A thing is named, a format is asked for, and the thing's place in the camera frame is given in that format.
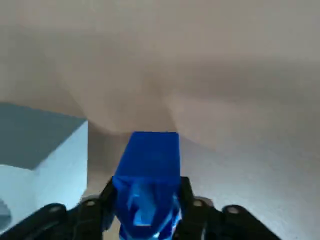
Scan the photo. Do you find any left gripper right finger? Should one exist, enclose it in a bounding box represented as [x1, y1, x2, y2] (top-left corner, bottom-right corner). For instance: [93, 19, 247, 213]
[174, 176, 283, 240]

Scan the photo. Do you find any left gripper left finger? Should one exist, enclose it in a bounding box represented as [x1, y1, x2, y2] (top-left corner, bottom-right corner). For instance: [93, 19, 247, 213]
[0, 176, 121, 240]

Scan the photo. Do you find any grey block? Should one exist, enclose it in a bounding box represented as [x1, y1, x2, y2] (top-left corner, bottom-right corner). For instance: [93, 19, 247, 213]
[0, 101, 89, 226]

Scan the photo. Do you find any blue toy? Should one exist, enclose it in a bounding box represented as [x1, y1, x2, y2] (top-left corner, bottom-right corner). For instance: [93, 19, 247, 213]
[112, 131, 182, 240]

